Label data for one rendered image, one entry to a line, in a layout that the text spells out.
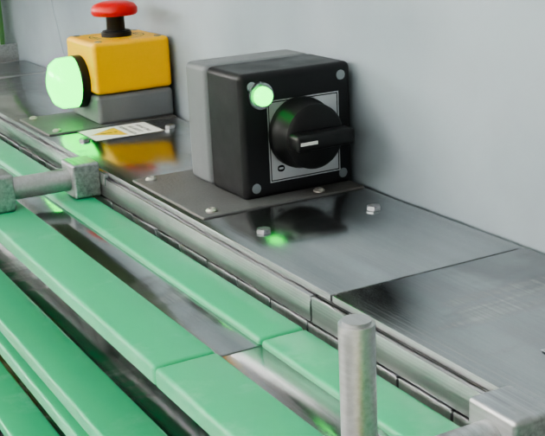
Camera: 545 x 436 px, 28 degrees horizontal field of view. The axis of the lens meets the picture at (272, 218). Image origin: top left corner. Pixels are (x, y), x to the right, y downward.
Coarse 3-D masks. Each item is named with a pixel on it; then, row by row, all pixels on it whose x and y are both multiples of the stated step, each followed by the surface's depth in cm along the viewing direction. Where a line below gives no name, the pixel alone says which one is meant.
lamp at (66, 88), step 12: (60, 60) 92; (72, 60) 92; (48, 72) 92; (60, 72) 91; (72, 72) 91; (84, 72) 92; (48, 84) 93; (60, 84) 91; (72, 84) 91; (84, 84) 92; (60, 96) 92; (72, 96) 92; (84, 96) 92
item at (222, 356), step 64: (64, 192) 79; (64, 256) 65; (128, 256) 65; (128, 320) 55; (192, 320) 55; (256, 320) 54; (192, 384) 47; (256, 384) 47; (320, 384) 47; (384, 384) 46
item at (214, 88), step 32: (192, 64) 71; (224, 64) 70; (256, 64) 69; (288, 64) 68; (320, 64) 68; (192, 96) 72; (224, 96) 67; (288, 96) 67; (320, 96) 68; (192, 128) 73; (224, 128) 68; (256, 128) 67; (192, 160) 74; (224, 160) 69; (256, 160) 67; (256, 192) 68
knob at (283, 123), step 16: (304, 96) 67; (288, 112) 66; (304, 112) 66; (320, 112) 66; (336, 112) 67; (272, 128) 67; (288, 128) 65; (304, 128) 66; (320, 128) 66; (336, 128) 66; (352, 128) 66; (272, 144) 67; (288, 144) 66; (304, 144) 65; (320, 144) 65; (336, 144) 66; (288, 160) 67; (304, 160) 66; (320, 160) 67
